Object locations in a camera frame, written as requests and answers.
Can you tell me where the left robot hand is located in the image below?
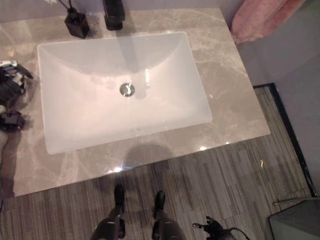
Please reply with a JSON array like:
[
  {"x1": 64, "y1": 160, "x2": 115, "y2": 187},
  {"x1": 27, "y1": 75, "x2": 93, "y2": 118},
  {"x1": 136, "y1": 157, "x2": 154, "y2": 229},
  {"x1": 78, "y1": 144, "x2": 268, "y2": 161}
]
[{"x1": 0, "y1": 59, "x2": 34, "y2": 110}]

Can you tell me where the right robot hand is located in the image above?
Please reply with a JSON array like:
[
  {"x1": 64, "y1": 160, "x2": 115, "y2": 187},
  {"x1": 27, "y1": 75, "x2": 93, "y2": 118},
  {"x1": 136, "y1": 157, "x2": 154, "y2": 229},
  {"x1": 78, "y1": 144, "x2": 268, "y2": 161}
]
[{"x1": 192, "y1": 216, "x2": 227, "y2": 240}]

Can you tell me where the white rectangular sink basin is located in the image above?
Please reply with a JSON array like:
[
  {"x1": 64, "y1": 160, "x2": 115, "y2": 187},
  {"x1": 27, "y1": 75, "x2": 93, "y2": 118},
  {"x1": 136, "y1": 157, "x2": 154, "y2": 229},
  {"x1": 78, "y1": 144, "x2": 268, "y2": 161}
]
[{"x1": 36, "y1": 31, "x2": 214, "y2": 156}]

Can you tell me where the chrome sink drain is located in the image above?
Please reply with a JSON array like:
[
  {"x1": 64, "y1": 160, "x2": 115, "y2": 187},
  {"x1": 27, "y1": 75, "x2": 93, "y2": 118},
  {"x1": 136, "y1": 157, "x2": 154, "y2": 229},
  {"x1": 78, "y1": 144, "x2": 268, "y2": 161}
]
[{"x1": 119, "y1": 82, "x2": 136, "y2": 97}]

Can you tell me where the pink towel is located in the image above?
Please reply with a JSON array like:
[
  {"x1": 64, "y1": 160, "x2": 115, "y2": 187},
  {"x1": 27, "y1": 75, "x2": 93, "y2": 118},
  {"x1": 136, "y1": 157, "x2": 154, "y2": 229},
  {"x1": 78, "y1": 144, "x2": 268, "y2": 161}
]
[{"x1": 229, "y1": 0, "x2": 305, "y2": 45}]

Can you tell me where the right robot leg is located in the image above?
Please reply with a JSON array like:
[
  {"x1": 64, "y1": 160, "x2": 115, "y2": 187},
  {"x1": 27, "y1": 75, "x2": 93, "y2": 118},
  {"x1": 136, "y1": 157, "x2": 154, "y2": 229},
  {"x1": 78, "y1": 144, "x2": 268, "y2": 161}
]
[{"x1": 150, "y1": 190, "x2": 186, "y2": 240}]

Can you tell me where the robot leg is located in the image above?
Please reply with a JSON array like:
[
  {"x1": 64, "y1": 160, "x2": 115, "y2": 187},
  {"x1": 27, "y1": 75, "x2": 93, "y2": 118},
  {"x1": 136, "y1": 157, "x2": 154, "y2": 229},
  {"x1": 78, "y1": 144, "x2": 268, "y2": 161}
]
[
  {"x1": 89, "y1": 184, "x2": 127, "y2": 240},
  {"x1": 150, "y1": 190, "x2": 186, "y2": 240}
]

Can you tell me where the dark grey bin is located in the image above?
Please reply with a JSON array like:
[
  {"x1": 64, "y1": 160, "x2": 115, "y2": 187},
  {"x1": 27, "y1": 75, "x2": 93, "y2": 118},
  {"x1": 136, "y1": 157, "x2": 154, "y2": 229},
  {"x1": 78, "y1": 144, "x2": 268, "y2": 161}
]
[{"x1": 268, "y1": 196, "x2": 320, "y2": 240}]

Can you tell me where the black reed diffuser bottle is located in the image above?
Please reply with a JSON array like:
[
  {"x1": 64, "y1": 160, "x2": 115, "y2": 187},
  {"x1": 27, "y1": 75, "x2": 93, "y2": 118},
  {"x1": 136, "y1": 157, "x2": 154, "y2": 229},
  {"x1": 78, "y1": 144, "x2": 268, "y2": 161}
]
[{"x1": 44, "y1": 0, "x2": 91, "y2": 40}]

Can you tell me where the left robot leg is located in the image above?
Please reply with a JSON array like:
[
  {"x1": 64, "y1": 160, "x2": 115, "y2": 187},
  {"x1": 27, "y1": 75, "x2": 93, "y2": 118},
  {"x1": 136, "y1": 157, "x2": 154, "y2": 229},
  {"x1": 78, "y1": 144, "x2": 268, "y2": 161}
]
[{"x1": 89, "y1": 184, "x2": 127, "y2": 240}]

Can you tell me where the black floor threshold strip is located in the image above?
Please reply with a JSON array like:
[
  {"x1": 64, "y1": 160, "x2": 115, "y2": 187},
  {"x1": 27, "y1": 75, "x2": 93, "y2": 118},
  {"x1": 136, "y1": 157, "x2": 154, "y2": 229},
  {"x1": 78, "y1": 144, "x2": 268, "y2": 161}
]
[{"x1": 252, "y1": 82, "x2": 320, "y2": 199}]

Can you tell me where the black faucet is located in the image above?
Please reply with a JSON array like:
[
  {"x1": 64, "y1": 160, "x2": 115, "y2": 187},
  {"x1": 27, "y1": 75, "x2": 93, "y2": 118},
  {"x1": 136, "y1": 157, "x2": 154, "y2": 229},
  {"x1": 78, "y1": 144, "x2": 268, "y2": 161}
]
[{"x1": 102, "y1": 0, "x2": 126, "y2": 32}]

